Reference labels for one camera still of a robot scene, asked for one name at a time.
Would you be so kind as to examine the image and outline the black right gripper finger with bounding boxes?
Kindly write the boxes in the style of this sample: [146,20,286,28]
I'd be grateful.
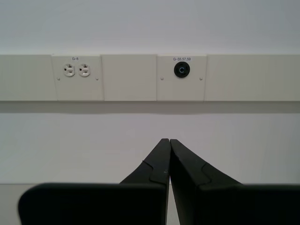
[170,139,300,225]
[18,138,171,225]

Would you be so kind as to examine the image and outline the cream duplex outlet cover plate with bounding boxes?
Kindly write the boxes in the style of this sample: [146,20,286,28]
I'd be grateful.
[51,54,103,101]

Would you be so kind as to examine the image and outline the cream round outlet cover plate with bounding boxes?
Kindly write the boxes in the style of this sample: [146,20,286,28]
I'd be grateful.
[156,54,208,101]

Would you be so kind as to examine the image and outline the white power socket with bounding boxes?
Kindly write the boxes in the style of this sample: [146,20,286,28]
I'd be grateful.
[78,63,92,78]
[62,63,76,78]

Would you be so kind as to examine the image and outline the black round twist-lock socket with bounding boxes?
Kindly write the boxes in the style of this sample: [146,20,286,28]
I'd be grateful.
[173,61,191,79]

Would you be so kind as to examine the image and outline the cream wall cable raceway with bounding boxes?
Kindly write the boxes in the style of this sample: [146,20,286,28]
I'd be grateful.
[0,53,300,102]

